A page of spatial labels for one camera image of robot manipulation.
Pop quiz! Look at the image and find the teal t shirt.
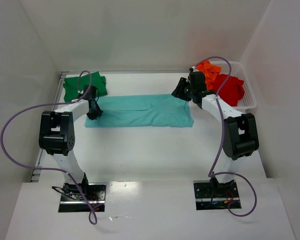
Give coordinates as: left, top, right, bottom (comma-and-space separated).
85, 94, 194, 128

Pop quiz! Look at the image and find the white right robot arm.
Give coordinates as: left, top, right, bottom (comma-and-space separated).
171, 68, 259, 185

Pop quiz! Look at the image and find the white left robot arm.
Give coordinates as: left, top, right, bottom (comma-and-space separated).
38, 85, 103, 188

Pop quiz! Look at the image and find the orange t shirt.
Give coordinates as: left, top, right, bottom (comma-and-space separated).
195, 60, 222, 90

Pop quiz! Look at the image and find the green folded t shirt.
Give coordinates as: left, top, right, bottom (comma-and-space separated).
62, 71, 108, 103

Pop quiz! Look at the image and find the red t shirt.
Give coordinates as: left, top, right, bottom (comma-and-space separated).
212, 74, 245, 107

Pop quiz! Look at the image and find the white plastic basket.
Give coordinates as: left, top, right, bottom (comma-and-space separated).
214, 60, 258, 111

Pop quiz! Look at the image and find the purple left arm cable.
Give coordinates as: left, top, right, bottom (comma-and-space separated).
0, 70, 106, 225

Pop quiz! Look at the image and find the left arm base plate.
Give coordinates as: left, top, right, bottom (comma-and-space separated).
58, 181, 108, 213

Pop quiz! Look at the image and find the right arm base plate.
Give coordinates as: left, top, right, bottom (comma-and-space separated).
193, 179, 242, 211

